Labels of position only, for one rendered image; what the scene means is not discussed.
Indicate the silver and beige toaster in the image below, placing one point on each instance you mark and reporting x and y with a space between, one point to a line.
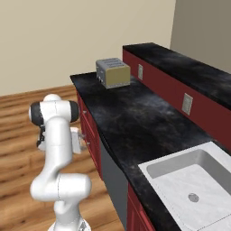
115 75

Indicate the grey dishwasher door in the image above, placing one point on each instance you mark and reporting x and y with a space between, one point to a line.
114 183

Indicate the red drawer cabinet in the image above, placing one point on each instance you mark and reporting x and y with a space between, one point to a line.
91 132

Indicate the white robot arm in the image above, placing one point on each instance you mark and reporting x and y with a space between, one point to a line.
58 156

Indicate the grey wall socket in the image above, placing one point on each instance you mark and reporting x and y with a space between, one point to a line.
140 72
187 104

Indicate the red raised counter panel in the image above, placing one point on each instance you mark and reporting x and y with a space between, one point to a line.
168 84

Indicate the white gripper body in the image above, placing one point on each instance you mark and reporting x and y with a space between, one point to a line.
77 141

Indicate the red cupboard under sink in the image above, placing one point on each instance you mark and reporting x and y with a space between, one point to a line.
135 213

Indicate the white marble sink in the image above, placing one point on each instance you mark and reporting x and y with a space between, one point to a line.
192 186

